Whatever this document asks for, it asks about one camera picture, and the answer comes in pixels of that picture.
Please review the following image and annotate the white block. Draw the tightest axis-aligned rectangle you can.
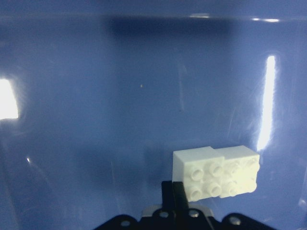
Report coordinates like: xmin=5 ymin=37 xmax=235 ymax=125
xmin=172 ymin=146 xmax=225 ymax=202

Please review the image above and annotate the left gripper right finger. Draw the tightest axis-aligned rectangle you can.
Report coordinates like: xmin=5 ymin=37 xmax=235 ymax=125
xmin=173 ymin=182 xmax=189 ymax=211

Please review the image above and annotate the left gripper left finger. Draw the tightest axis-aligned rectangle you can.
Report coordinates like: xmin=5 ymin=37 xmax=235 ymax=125
xmin=161 ymin=181 xmax=174 ymax=210

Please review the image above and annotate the blue plastic tray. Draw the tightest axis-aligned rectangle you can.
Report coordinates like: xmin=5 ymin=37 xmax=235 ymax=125
xmin=0 ymin=0 xmax=307 ymax=230

